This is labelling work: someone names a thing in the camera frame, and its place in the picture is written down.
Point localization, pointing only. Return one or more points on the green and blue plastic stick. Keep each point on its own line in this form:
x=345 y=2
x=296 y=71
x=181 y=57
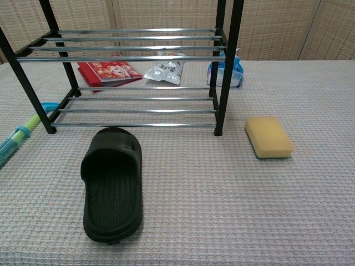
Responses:
x=11 y=144

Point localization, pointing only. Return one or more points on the beige woven tablecloth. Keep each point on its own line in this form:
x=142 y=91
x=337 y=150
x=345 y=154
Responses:
x=222 y=207

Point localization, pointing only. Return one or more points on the black metal shoe rack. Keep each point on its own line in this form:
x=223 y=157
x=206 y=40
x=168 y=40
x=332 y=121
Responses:
x=230 y=55

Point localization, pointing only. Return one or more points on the blue and white package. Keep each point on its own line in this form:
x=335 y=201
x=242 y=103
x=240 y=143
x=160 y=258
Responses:
x=216 y=73

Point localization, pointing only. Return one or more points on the red calendar booklet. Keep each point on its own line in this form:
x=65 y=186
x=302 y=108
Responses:
x=111 y=72

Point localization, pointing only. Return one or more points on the yellow sponge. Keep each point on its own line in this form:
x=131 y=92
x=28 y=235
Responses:
x=267 y=137

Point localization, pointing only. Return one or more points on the silver snack bag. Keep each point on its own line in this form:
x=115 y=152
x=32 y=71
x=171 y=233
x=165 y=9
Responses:
x=166 y=73

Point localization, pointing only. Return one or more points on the black shoe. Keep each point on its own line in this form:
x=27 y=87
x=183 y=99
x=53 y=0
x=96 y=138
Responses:
x=111 y=194

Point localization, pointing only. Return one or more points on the woven bamboo folding screen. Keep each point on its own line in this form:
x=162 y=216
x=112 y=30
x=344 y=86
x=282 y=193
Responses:
x=277 y=27

